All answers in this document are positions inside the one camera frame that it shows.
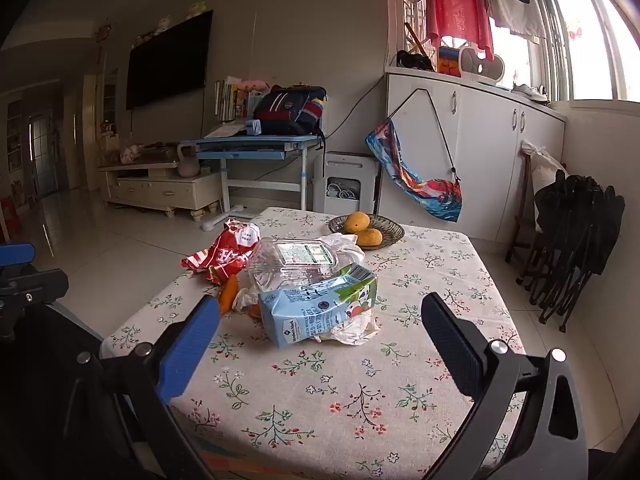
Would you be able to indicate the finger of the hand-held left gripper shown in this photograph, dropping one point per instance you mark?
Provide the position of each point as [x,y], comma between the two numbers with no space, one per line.
[15,253]

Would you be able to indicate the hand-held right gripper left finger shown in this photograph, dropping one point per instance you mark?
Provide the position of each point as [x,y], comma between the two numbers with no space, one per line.
[190,345]

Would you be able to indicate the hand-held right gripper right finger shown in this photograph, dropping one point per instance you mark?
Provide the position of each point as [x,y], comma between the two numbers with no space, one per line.
[450,345]

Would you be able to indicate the small orange peel piece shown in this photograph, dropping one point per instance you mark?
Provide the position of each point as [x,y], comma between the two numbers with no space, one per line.
[255,313]

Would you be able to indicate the white plastic bag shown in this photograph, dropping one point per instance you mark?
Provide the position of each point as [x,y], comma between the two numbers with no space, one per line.
[355,332]

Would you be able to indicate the red snack bag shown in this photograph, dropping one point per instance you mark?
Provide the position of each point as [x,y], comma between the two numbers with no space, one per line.
[225,255]

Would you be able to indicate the light blue milk carton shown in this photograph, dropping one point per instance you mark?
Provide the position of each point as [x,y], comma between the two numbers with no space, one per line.
[310,315]

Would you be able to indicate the clear plastic bottle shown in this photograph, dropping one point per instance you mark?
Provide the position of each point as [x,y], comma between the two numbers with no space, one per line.
[300,270]

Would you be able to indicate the yellow mango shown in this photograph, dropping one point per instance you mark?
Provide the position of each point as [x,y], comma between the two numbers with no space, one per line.
[359,221]
[370,237]

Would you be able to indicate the cream television cabinet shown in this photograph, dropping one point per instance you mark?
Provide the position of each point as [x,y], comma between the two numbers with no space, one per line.
[150,190]

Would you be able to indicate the pink stuffed animal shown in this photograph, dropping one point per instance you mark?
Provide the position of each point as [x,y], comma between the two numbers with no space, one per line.
[131,153]

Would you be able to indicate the pink kettlebell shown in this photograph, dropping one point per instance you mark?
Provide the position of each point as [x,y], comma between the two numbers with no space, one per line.
[189,167]

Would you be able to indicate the white cabinet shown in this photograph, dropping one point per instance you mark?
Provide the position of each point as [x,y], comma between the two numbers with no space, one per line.
[490,160]

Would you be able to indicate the white sack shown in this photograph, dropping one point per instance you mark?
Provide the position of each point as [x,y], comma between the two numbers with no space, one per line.
[545,165]

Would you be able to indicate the white floor appliance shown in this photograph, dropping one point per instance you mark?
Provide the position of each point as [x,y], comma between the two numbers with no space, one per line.
[350,165]

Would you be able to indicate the blue study desk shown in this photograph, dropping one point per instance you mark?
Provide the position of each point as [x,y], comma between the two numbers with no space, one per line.
[250,147]

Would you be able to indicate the white papers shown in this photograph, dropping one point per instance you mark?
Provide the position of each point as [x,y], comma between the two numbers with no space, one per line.
[225,131]

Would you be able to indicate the light blue small device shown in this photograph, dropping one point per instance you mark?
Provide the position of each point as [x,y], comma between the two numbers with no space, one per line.
[253,126]

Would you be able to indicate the black flat television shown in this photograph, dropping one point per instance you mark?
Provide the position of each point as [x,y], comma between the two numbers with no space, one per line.
[170,60]

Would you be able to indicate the row of books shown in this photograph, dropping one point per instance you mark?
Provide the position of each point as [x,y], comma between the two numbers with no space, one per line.
[230,100]

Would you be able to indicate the navy striped backpack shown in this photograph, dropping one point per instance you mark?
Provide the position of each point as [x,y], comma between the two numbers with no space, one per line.
[290,110]

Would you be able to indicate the white shoes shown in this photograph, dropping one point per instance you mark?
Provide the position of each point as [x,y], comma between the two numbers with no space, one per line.
[530,91]

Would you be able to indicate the pink plush toy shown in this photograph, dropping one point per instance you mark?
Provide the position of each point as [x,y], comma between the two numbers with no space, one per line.
[252,84]

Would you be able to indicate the white desk fan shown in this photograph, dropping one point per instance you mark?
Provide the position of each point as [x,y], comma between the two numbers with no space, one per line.
[492,67]

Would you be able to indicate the orange box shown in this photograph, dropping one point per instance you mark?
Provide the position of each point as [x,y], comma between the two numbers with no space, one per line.
[448,62]

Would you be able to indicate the black item on cabinet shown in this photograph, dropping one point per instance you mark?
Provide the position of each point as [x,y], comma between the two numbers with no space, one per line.
[412,61]

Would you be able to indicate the red hanging garment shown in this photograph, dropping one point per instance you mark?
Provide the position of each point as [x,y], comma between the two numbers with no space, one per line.
[457,10]

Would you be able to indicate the white hanging garment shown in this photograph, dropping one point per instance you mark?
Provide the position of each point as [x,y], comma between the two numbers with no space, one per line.
[515,15]

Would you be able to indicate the red bow window sticker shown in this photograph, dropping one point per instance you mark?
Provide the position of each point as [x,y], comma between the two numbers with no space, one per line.
[576,29]

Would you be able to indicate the window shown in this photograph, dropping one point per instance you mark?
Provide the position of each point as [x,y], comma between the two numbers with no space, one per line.
[595,35]

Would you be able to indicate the wooden lattice screen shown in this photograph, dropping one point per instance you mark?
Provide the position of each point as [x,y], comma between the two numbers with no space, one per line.
[412,0]

